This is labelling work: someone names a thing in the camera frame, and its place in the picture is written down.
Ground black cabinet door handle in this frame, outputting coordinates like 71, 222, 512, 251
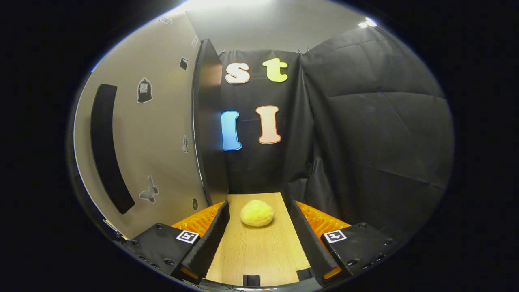
90, 84, 135, 215

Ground yellow round bun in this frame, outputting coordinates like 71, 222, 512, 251
240, 200, 275, 227

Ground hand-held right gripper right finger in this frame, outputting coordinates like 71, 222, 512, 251
290, 200, 407, 281

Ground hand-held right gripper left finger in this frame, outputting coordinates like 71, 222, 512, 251
121, 200, 231, 281

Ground grey cabinet door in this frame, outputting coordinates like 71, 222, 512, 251
73, 12, 213, 240

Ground black backdrop cloth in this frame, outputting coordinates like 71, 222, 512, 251
219, 26, 455, 244

